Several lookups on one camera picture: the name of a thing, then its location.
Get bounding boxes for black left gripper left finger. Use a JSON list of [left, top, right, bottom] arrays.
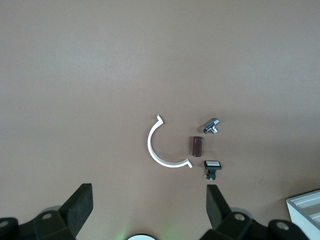
[[0, 183, 94, 240]]

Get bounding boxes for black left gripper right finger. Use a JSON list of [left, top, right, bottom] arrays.
[[202, 184, 309, 240]]

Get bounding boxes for white square push button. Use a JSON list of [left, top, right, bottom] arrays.
[[201, 159, 223, 181]]

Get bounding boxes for white drawer cabinet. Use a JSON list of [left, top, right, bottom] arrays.
[[285, 189, 320, 240]]

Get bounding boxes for white semicircular pipe clamp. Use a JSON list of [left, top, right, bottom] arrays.
[[147, 114, 194, 169]]

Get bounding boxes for brown cylinder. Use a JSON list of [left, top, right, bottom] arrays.
[[188, 135, 204, 158]]

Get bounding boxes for chrome valve fitting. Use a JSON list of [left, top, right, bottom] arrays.
[[201, 117, 221, 135]]

